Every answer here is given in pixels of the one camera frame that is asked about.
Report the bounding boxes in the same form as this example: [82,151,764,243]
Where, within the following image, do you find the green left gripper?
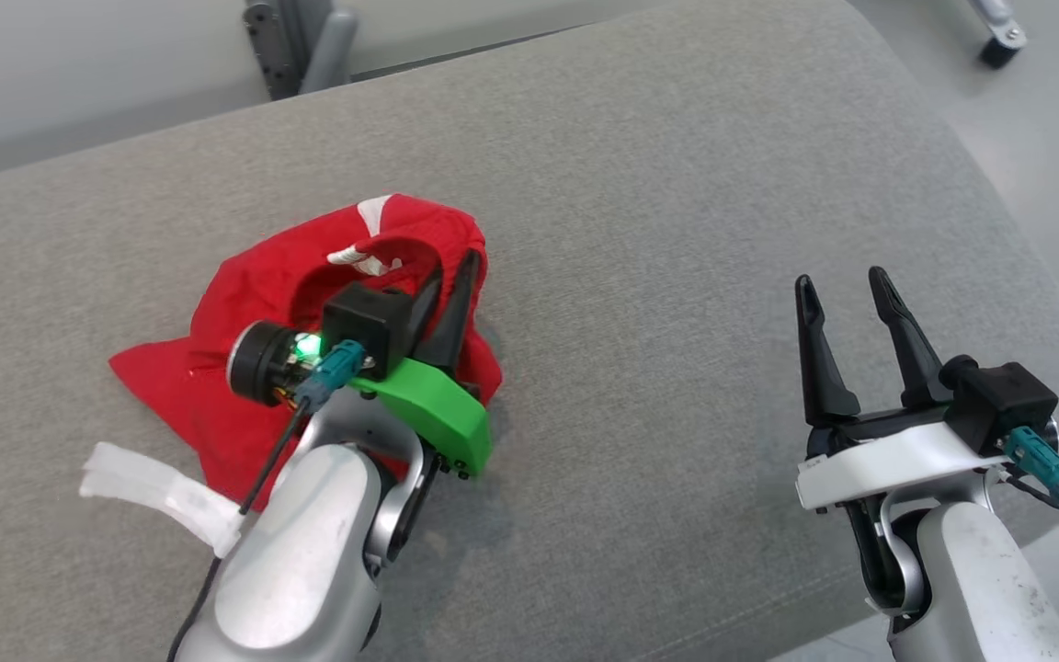
[226,249,494,479]

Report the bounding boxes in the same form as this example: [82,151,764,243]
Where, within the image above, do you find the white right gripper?
[794,266,1018,512]

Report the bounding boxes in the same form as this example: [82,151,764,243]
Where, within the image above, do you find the red shorts with white trim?
[108,193,505,513]

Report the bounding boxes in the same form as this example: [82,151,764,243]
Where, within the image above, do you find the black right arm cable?
[998,426,1059,642]

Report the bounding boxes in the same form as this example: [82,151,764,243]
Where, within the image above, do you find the grey metal frame post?
[243,0,360,100]

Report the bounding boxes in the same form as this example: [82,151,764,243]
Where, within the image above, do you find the white translucent strap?
[79,441,245,557]

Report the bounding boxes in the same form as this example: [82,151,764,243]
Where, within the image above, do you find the grey frame leg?
[966,0,1029,70]

